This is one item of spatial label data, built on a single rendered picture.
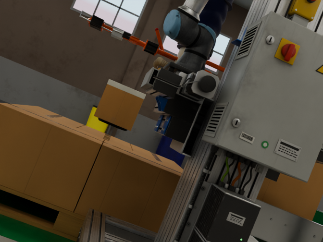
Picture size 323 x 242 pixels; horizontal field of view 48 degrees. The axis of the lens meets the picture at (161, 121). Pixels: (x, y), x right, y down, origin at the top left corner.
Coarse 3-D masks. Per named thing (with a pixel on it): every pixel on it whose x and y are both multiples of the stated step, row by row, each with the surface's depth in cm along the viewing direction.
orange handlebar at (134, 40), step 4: (104, 24) 212; (108, 28) 213; (112, 28) 213; (132, 36) 216; (128, 40) 220; (132, 40) 215; (136, 40) 215; (140, 40) 216; (136, 44) 220; (140, 44) 217; (144, 44) 216; (160, 52) 218; (164, 52) 218; (164, 56) 223; (168, 56) 219; (172, 56) 219; (208, 60) 198; (208, 64) 198; (212, 64) 198; (216, 64) 198; (216, 68) 199; (220, 68) 199; (224, 68) 199; (208, 72) 223
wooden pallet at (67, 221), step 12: (12, 192) 193; (0, 204) 201; (48, 204) 196; (12, 216) 194; (24, 216) 198; (60, 216) 197; (72, 216) 197; (84, 216) 199; (48, 228) 196; (60, 228) 197; (72, 228) 198
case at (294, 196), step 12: (264, 180) 207; (288, 180) 210; (312, 180) 212; (264, 192) 208; (276, 192) 209; (288, 192) 210; (300, 192) 211; (312, 192) 212; (276, 204) 209; (288, 204) 210; (300, 204) 211; (312, 204) 212; (300, 216) 211; (312, 216) 212
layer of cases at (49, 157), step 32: (0, 128) 192; (32, 128) 194; (64, 128) 202; (0, 160) 193; (32, 160) 195; (64, 160) 196; (96, 160) 198; (128, 160) 201; (160, 160) 253; (32, 192) 195; (64, 192) 197; (96, 192) 199; (128, 192) 201; (160, 192) 203; (160, 224) 203
